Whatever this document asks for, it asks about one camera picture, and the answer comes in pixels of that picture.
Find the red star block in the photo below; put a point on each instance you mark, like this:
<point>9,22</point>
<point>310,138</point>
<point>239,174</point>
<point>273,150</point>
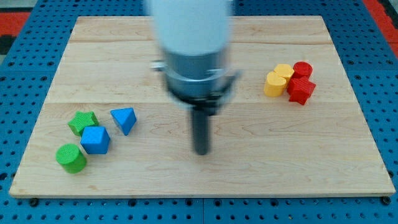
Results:
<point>300,90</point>

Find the yellow hexagon block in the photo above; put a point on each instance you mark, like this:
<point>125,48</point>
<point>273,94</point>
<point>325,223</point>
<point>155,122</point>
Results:
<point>285,71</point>

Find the blue triangle block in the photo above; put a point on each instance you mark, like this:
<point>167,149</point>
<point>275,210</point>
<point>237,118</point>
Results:
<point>124,118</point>

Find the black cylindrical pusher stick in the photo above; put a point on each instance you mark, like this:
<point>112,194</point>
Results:
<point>200,131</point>

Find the blue cube block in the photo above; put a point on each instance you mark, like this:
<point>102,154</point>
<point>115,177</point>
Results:
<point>95,140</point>

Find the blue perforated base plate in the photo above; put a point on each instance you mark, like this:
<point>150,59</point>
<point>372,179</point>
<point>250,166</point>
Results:
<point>30,64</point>

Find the red cylinder block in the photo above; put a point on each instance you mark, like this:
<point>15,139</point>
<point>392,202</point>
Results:
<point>302,70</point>

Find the wooden board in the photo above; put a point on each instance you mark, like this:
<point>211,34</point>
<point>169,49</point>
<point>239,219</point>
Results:
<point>262,147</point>

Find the yellow heart block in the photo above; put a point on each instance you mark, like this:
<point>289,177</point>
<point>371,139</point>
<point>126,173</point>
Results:
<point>274,85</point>

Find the green star block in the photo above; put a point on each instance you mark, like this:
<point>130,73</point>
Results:
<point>82,120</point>

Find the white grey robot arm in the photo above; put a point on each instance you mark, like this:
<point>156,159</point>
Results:
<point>193,36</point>

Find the green cylinder block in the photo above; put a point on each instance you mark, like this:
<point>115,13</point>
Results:
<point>71,158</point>

